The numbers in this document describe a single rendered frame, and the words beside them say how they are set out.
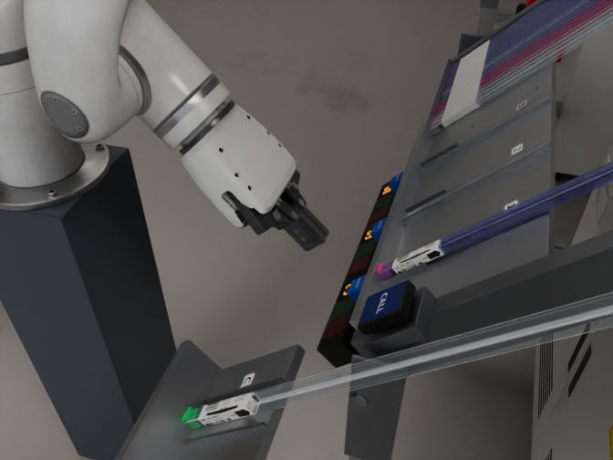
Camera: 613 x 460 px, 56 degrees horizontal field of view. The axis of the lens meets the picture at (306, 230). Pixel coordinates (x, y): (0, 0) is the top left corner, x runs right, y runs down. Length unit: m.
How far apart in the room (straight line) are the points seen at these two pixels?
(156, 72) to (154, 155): 1.69
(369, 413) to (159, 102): 0.36
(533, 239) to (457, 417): 0.92
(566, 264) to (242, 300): 1.23
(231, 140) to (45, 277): 0.45
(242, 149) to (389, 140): 1.72
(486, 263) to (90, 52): 0.38
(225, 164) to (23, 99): 0.33
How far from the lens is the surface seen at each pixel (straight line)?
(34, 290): 0.97
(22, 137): 0.83
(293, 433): 1.36
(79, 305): 0.94
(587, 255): 0.46
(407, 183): 0.77
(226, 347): 1.50
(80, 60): 0.49
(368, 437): 0.62
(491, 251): 0.56
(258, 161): 0.59
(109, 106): 0.51
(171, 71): 0.56
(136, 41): 0.56
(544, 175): 0.61
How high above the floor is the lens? 1.17
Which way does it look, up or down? 40 degrees down
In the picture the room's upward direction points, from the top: straight up
